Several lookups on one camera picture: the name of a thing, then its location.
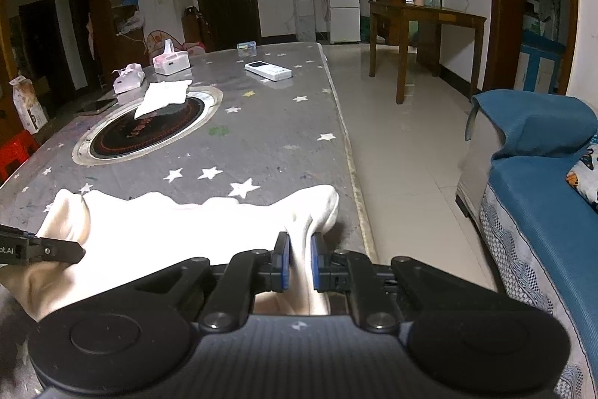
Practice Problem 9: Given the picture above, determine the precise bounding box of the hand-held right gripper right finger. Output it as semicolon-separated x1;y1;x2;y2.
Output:
311;231;472;333

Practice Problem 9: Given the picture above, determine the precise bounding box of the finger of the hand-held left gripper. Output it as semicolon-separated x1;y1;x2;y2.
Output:
0;224;86;265

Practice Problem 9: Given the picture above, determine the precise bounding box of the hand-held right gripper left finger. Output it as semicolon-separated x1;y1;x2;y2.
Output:
133;231;291;332

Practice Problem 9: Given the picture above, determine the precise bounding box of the cream garment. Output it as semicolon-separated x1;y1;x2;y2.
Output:
0;185;340;322

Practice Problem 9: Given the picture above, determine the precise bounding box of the red plastic stool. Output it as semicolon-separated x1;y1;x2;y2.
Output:
0;130;42;182

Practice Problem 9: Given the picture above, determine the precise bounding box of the grey star-print tablecloth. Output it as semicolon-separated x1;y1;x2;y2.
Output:
0;43;377;381

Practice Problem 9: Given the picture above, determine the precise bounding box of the round built-in induction cooker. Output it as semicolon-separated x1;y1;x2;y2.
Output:
71;86;224;167

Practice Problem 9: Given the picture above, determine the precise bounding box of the white printed paper bag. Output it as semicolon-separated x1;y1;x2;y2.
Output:
9;76;50;135

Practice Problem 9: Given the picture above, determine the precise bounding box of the black phone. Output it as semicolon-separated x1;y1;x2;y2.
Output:
74;97;118;117

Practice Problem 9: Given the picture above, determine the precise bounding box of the soft plastic tissue pack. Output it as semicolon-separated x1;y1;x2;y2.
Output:
112;63;147;94

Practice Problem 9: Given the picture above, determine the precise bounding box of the white tissue paper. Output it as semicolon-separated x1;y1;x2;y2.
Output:
134;80;193;119

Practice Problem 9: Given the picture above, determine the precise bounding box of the white remote control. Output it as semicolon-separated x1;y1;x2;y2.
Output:
245;61;293;82

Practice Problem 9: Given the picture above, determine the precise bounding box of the sofa with blue cover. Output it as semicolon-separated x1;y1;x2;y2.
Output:
455;89;598;399

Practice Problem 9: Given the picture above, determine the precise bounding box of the pink and white tissue box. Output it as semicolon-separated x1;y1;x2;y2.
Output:
152;39;191;76

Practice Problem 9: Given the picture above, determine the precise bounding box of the white plastic bag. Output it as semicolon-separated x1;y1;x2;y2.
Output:
119;11;147;36

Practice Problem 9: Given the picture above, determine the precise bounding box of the water dispenser with blue bottle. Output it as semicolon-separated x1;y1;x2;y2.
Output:
292;0;318;42

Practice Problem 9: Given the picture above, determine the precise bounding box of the white fridge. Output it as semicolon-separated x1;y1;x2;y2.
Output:
326;0;361;44

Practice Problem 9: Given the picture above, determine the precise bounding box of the wooden side table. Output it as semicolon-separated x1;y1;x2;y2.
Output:
368;0;487;105

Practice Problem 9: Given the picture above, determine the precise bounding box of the printed pillow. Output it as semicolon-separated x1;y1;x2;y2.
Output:
565;142;598;213

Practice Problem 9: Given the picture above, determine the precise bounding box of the blue cabinet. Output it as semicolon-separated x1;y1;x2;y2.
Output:
518;30;566;96

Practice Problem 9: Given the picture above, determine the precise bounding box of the dark wooden door frame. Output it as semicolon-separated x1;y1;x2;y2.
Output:
486;0;580;96

